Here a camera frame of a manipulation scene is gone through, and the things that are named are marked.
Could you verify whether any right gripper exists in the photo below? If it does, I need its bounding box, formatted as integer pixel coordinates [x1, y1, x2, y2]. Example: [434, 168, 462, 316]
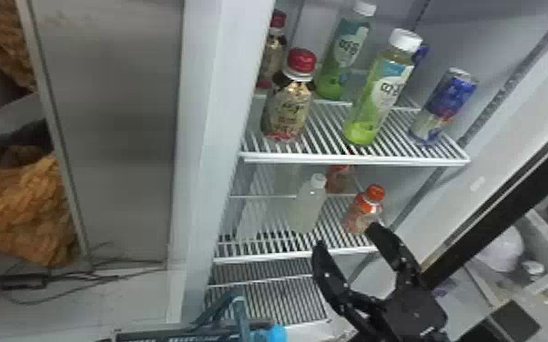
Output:
[310, 221, 450, 342]

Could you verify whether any black cable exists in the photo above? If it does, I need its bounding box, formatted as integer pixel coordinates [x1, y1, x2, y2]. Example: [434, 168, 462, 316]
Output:
[0, 240, 167, 333]

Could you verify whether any brown bottle red cap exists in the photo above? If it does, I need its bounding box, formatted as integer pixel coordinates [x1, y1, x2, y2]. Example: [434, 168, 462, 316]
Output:
[259, 46, 319, 143]
[255, 8, 289, 90]

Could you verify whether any brown cloth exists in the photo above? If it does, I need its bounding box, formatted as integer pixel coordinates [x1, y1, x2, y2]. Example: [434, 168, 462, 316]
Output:
[0, 0, 37, 93]
[0, 151, 80, 268]

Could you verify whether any blue can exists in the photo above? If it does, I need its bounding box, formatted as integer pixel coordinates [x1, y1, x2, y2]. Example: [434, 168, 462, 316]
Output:
[408, 66, 479, 146]

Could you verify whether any fridge door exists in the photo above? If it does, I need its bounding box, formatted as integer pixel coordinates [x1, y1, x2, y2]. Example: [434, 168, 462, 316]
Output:
[350, 9, 548, 342]

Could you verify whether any clear bottle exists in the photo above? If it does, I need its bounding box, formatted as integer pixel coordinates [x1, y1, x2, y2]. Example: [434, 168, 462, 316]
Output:
[286, 172, 328, 235]

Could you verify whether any white fridge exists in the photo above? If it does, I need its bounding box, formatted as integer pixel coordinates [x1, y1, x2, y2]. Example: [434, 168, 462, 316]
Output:
[15, 0, 548, 342]

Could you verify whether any green bottle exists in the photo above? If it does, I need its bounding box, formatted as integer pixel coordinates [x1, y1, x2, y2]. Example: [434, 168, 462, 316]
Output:
[314, 0, 379, 102]
[341, 27, 424, 146]

